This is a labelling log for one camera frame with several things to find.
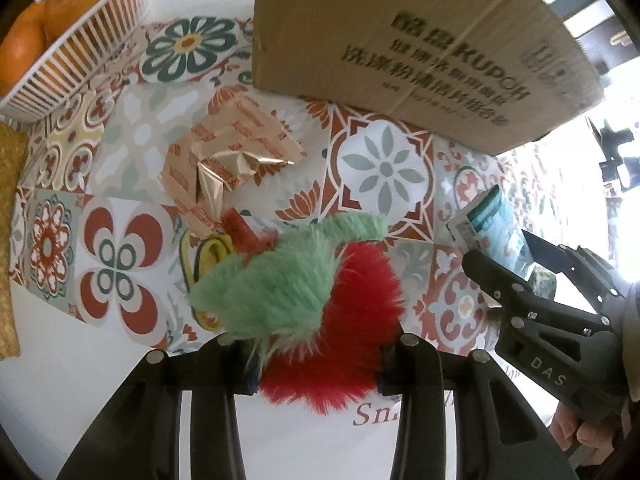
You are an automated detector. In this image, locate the red and green plush toy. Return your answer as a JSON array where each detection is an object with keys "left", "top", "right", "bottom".
[{"left": 187, "top": 212, "right": 407, "bottom": 414}]

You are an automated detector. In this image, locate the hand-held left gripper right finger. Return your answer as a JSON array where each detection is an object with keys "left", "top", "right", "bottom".
[{"left": 377, "top": 332, "right": 581, "bottom": 480}]

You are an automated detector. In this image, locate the floral patterned table mat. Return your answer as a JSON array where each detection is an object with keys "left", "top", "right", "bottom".
[{"left": 10, "top": 17, "right": 626, "bottom": 431}]

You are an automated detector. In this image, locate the dark green small object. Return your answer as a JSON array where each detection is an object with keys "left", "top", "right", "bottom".
[{"left": 529, "top": 269, "right": 559, "bottom": 300}]

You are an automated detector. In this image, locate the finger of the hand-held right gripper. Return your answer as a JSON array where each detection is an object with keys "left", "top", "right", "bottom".
[
  {"left": 461, "top": 249, "right": 533, "bottom": 313},
  {"left": 520, "top": 229, "right": 627, "bottom": 317}
]

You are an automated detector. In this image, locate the yellow and green soft item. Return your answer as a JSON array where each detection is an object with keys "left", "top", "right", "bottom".
[{"left": 180, "top": 232, "right": 242, "bottom": 332}]

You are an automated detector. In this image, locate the teal and white tissue packet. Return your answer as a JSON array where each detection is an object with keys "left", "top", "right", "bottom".
[{"left": 447, "top": 185, "right": 532, "bottom": 281}]

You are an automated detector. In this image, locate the black furniture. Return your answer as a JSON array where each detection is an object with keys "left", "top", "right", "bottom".
[{"left": 587, "top": 117, "right": 640, "bottom": 192}]

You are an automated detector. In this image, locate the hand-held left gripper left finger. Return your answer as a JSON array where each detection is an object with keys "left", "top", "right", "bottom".
[{"left": 57, "top": 332, "right": 261, "bottom": 480}]

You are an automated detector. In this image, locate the dark door with handle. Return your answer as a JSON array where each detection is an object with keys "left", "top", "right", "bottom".
[{"left": 562, "top": 0, "right": 640, "bottom": 78}]

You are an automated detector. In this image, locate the brown cardboard box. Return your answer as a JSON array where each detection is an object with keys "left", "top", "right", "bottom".
[{"left": 251, "top": 0, "right": 606, "bottom": 157}]

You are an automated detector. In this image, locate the person's right hand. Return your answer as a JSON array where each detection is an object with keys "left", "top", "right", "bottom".
[{"left": 549, "top": 400, "right": 628, "bottom": 468}]

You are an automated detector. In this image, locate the red snack packet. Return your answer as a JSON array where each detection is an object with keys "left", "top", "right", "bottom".
[{"left": 220, "top": 210, "right": 277, "bottom": 255}]

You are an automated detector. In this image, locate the gold biscuit packet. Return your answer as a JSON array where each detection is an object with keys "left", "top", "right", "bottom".
[{"left": 159, "top": 87, "right": 307, "bottom": 239}]

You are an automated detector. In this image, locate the yellow woven mat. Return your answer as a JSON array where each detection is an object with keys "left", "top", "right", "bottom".
[{"left": 0, "top": 122, "right": 28, "bottom": 361}]

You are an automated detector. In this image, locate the white slatted plastic basket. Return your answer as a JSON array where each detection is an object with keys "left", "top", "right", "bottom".
[{"left": 0, "top": 0, "right": 153, "bottom": 122}]

